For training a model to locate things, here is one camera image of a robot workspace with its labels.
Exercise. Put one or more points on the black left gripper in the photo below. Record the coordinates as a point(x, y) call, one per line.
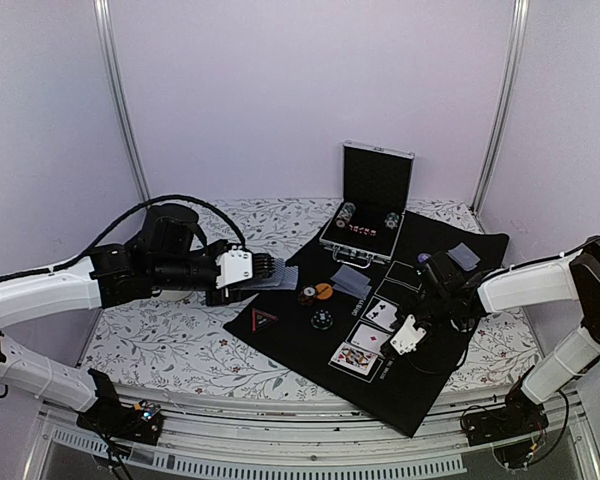
point(229, 295)

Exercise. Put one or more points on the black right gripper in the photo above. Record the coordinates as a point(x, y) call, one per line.
point(417, 298)

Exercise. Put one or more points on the dealt blue card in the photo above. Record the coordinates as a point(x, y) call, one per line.
point(464, 257)
point(346, 274)
point(357, 290)

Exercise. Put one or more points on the face up club card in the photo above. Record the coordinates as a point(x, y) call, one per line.
point(381, 313)

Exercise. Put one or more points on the face up diamond card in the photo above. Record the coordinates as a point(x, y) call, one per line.
point(368, 338)

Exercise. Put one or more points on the face up queen card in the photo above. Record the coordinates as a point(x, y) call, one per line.
point(354, 359)

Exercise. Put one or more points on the blue playing card deck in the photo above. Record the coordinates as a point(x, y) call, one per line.
point(283, 278)

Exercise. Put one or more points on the orange big blind button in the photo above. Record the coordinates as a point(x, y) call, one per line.
point(324, 291)

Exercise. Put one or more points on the black and green chip stack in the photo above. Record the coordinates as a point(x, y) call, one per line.
point(322, 320)

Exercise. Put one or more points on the orange black chip stack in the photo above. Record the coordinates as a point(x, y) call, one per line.
point(307, 295)

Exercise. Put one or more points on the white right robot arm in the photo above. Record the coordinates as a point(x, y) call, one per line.
point(566, 283)

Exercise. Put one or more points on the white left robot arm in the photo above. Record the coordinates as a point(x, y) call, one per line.
point(100, 278)

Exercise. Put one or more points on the cream cylindrical cup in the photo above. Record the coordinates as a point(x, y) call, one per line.
point(175, 296)

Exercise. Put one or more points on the green blue black chip row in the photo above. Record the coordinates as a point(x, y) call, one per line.
point(392, 220)

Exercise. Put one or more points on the red dice row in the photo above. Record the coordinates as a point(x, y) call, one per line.
point(365, 231)

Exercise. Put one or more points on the triangular all in button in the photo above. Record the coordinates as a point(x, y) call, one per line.
point(261, 320)

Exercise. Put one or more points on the black poker table mat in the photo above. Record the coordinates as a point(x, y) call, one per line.
point(400, 389)

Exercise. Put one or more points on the aluminium poker chip case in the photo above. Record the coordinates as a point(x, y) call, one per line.
point(377, 180)

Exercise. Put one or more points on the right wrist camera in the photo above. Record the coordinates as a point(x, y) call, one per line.
point(408, 336)

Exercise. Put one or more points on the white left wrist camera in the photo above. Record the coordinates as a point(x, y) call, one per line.
point(235, 266)

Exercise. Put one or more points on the front aluminium rail base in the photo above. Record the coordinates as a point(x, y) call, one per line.
point(230, 438)

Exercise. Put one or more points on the left aluminium frame post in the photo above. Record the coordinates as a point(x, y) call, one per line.
point(105, 30)

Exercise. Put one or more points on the aluminium frame post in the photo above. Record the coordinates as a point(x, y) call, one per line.
point(105, 30)
point(511, 67)

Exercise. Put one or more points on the right aluminium frame post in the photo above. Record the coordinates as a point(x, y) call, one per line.
point(511, 67)

